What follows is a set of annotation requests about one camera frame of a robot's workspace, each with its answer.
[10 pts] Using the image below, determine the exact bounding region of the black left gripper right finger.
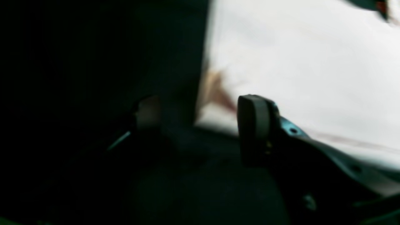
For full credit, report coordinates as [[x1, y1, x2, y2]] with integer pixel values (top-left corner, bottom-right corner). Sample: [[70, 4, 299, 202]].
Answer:
[[237, 95, 400, 225]]

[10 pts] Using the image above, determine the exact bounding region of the light pink T-shirt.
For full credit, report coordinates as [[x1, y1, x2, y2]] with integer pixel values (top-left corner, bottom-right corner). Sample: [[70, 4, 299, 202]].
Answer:
[[194, 0, 400, 172]]

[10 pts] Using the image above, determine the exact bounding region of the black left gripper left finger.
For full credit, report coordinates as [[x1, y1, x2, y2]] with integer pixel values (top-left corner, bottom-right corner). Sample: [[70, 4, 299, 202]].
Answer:
[[63, 95, 162, 225]]

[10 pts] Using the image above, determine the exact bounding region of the black table cloth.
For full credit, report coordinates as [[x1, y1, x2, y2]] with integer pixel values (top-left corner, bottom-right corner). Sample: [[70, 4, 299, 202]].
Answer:
[[1, 0, 292, 225]]

